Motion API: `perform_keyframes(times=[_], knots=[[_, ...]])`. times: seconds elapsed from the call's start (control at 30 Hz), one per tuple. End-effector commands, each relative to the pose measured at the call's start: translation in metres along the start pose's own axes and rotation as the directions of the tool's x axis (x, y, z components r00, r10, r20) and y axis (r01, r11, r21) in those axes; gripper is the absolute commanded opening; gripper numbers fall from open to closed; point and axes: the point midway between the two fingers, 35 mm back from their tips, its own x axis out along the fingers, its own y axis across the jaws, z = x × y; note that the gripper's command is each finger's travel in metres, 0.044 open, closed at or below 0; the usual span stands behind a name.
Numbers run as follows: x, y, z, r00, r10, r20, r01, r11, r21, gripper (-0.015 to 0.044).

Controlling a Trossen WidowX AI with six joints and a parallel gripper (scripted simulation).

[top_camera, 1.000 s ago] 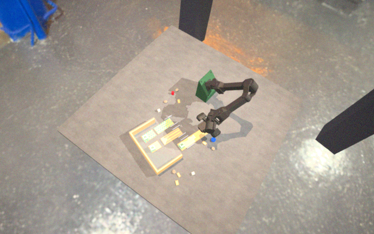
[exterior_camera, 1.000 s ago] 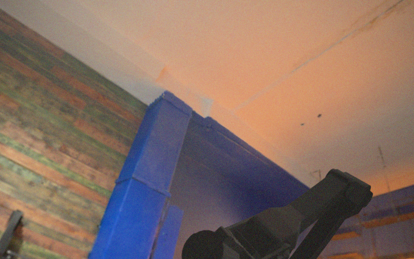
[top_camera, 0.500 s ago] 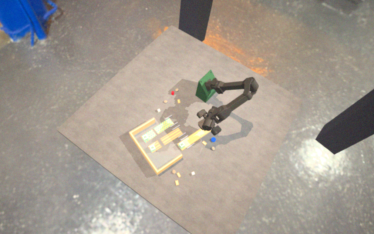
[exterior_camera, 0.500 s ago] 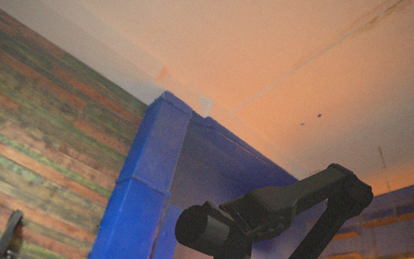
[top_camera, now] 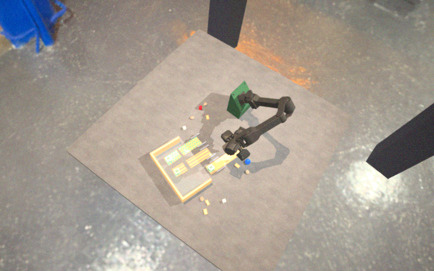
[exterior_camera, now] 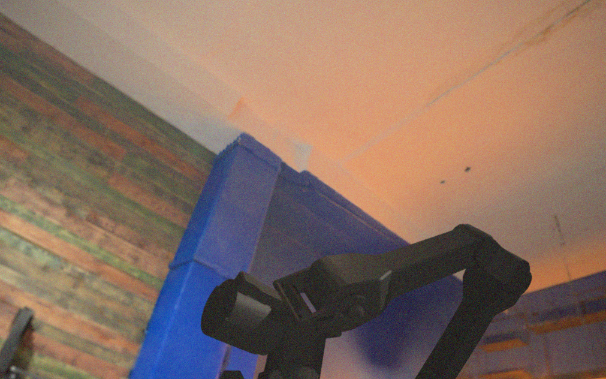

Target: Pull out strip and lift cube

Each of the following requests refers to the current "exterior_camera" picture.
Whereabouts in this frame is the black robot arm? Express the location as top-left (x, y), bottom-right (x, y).
top-left (201, 224), bottom-right (532, 379)

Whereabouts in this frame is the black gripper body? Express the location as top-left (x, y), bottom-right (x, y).
top-left (258, 360), bottom-right (321, 379)

